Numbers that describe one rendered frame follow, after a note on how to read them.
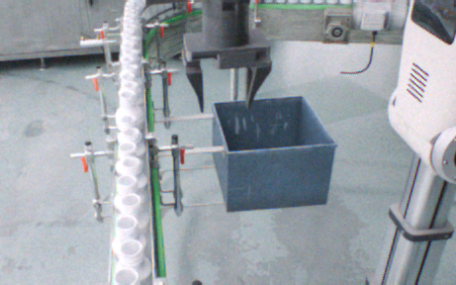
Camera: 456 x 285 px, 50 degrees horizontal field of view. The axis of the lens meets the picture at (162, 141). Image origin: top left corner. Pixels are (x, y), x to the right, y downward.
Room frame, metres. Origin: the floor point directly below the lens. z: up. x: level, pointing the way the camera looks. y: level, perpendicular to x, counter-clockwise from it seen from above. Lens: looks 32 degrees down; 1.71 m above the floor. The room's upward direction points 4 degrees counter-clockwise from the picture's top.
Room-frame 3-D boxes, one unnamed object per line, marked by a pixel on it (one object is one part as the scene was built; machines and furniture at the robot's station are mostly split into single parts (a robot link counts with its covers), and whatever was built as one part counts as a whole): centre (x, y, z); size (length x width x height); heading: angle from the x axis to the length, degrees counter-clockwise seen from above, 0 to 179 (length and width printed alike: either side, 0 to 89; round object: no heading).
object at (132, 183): (0.73, 0.07, 1.08); 0.06 x 0.06 x 0.17
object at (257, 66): (0.58, -0.11, 1.43); 0.07 x 0.07 x 0.09; 0
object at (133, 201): (0.67, 0.06, 1.08); 0.06 x 0.06 x 0.17
